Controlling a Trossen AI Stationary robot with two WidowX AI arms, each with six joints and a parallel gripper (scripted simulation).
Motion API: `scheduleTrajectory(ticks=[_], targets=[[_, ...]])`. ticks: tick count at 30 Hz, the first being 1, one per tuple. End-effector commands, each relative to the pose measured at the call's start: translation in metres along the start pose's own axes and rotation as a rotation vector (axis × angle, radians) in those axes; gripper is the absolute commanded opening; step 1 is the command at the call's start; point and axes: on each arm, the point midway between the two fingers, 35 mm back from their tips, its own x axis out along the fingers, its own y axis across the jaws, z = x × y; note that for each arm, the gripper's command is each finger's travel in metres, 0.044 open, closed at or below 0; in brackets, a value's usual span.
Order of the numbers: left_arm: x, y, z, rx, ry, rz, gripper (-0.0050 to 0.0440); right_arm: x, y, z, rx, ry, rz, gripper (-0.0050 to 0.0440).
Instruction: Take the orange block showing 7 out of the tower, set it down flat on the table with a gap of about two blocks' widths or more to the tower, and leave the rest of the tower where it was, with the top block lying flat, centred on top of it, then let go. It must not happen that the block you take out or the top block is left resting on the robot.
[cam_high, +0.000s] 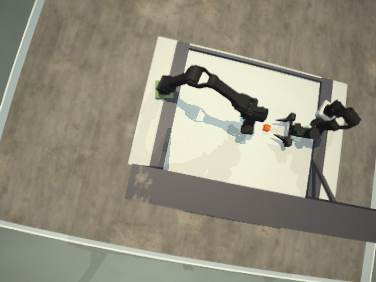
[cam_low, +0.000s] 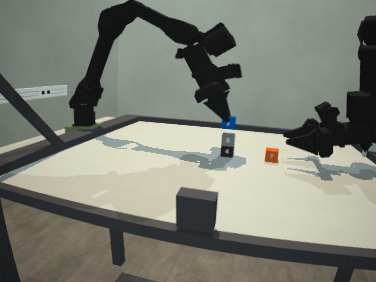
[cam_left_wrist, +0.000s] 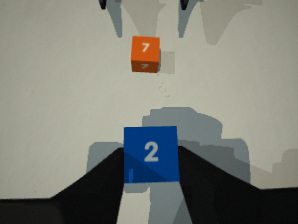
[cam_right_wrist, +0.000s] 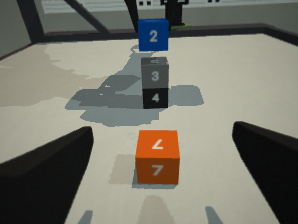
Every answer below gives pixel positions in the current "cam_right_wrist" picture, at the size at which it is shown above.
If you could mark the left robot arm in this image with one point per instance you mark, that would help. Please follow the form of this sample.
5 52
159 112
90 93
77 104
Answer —
177 20

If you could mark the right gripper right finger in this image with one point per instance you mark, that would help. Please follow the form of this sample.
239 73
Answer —
272 160

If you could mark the orange block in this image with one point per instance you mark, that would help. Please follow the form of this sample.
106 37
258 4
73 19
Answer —
157 157

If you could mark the blue block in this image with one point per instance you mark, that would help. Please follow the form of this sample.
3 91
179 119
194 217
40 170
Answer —
153 34

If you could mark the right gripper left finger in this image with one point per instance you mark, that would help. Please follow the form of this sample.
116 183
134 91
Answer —
39 187

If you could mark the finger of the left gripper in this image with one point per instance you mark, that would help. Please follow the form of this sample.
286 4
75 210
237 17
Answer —
132 8
171 7

